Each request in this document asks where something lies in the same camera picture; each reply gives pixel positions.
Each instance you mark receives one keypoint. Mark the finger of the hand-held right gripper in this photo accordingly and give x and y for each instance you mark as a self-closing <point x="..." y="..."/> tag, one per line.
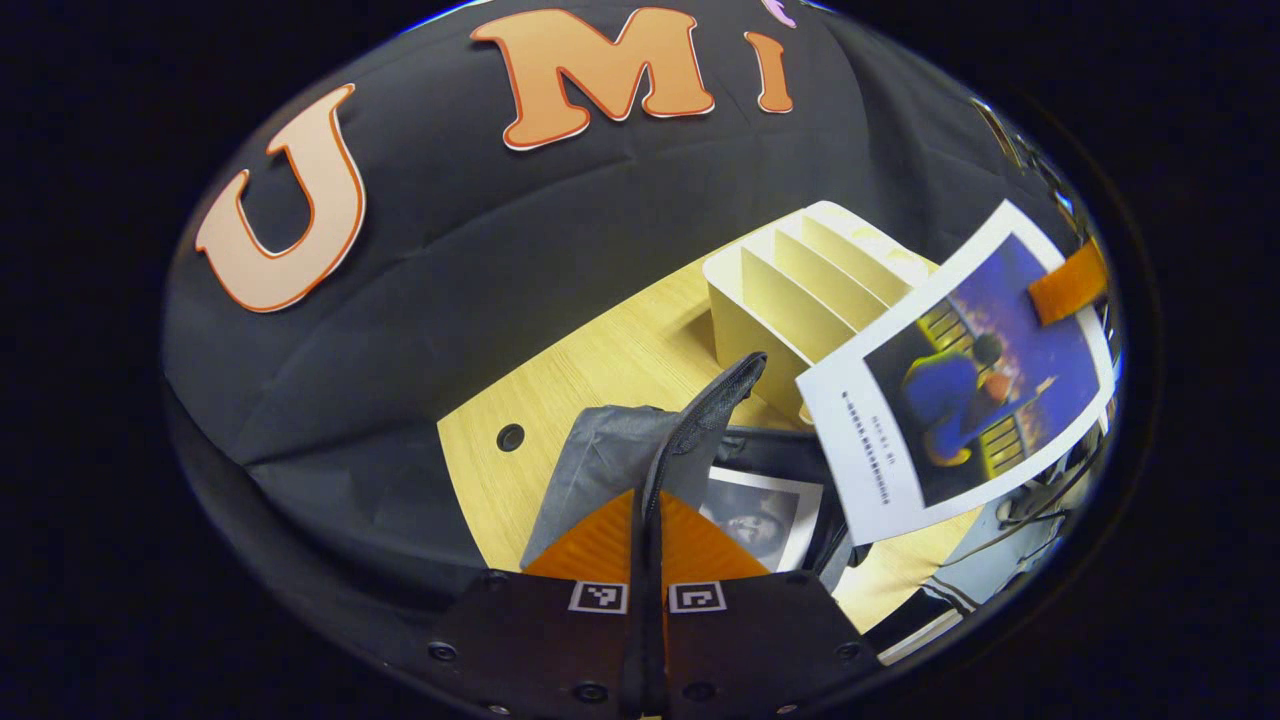
<point x="1070" y="285"/>

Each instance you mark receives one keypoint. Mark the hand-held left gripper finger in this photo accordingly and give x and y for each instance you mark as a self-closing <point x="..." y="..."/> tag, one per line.
<point x="657" y="640"/>
<point x="632" y="640"/>

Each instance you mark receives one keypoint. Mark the grey portrait cover book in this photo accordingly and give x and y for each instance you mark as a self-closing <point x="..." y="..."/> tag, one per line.
<point x="760" y="520"/>

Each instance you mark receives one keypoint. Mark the blue cover book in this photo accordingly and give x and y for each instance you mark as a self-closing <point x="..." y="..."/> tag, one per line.
<point x="960" y="400"/>

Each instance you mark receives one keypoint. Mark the grey schoolbag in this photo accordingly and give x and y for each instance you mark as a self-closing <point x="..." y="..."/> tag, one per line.
<point x="610" y="450"/>

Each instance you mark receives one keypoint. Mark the white bookshelf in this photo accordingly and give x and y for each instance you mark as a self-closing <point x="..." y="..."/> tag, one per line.
<point x="770" y="300"/>

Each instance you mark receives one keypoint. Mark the grey striped clothing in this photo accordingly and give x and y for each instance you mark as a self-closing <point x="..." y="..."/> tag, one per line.
<point x="960" y="590"/>

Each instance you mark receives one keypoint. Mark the black backdrop cloth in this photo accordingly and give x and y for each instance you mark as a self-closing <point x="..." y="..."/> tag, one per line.
<point x="480" y="260"/>

